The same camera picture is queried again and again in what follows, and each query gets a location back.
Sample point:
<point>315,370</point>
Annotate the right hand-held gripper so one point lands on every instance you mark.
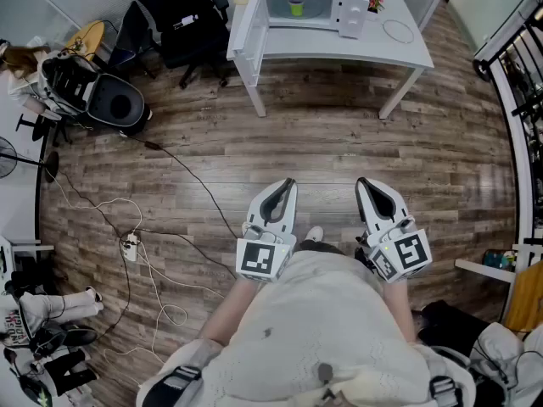
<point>407,250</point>

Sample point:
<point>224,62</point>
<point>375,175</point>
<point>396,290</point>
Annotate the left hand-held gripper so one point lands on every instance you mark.
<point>259,257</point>

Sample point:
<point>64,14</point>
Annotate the white microwave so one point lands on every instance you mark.
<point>352,15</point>

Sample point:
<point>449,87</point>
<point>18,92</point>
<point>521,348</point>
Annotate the green cup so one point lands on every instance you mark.
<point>297,7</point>

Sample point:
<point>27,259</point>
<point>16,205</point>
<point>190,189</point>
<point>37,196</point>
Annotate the person's right forearm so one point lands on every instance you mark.
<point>401,312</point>

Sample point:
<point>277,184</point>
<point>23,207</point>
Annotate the person's left forearm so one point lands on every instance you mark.
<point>229,312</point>

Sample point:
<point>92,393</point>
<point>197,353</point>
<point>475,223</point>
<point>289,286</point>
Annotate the person's white shoe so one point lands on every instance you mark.
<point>314,233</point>

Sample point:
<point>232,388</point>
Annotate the person's black trouser leg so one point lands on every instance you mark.
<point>318,247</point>

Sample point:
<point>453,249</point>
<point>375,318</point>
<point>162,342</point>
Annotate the person's white sweater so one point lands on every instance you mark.
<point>318,312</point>

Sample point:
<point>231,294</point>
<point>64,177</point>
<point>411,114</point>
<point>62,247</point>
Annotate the white shelf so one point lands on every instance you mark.
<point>483,269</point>

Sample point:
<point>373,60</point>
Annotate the teal item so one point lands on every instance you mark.
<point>498,260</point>

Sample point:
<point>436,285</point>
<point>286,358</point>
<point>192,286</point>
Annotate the black bag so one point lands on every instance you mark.
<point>454,325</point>

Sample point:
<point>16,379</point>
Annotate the white power strip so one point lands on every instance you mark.
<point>130,248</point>

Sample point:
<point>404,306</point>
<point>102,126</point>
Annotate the white table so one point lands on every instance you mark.
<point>339,49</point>

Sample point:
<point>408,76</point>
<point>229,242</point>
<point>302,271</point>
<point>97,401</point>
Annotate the black metal railing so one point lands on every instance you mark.
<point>480,69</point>

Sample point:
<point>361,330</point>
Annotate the wooden board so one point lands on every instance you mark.
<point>528,299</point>

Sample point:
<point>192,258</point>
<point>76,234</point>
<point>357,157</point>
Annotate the clear round plate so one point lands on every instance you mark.
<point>398,31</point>

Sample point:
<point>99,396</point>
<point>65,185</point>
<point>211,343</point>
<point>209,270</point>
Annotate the white bag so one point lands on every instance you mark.
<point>500,350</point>

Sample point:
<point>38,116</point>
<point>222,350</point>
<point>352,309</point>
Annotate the black office chair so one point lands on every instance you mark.
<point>186,40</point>

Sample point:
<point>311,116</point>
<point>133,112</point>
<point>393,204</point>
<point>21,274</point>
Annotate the black open case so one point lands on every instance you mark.
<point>110,104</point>

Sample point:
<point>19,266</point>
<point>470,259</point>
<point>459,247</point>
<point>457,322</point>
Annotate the white item on chair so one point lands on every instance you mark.
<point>186,20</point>

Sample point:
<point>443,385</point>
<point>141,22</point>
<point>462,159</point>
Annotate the black floor fan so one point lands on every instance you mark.
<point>52,165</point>

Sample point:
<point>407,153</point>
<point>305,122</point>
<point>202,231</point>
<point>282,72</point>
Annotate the round yellow table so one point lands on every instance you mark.
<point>91,36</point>

